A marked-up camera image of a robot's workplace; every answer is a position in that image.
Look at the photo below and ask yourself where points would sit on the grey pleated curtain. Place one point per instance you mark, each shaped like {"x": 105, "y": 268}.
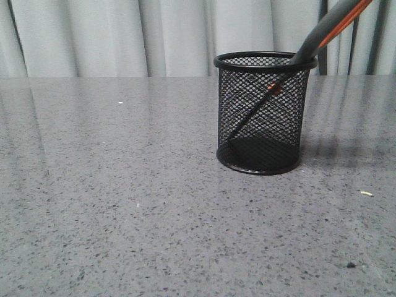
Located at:
{"x": 145, "y": 38}

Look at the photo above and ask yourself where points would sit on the grey orange handled scissors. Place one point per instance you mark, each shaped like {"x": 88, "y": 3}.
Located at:
{"x": 331, "y": 25}

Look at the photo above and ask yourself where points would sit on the small yellow crumb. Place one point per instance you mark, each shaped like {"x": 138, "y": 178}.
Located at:
{"x": 366, "y": 193}

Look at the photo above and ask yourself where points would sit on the black wire mesh bucket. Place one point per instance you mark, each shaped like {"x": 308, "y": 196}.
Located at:
{"x": 261, "y": 97}

